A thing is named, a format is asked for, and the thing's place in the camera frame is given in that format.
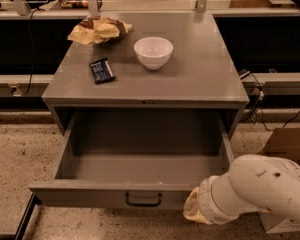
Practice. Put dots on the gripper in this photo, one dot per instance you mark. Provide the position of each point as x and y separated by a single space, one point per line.
206 200

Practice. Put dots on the grey top drawer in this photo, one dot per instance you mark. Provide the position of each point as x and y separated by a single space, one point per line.
108 152

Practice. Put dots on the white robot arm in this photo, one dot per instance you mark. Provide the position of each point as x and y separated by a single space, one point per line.
253 183

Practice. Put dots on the cardboard box with cans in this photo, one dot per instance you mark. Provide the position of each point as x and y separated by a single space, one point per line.
283 143

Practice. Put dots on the white ceramic bowl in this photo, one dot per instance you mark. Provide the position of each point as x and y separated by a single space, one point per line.
153 52

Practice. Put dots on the dark blue snack packet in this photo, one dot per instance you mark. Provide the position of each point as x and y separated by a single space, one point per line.
102 71

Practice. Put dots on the yellow brown chip bag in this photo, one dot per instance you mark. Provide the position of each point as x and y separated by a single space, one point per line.
99 30

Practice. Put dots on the black drawer handle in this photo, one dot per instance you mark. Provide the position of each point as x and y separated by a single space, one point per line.
143 200

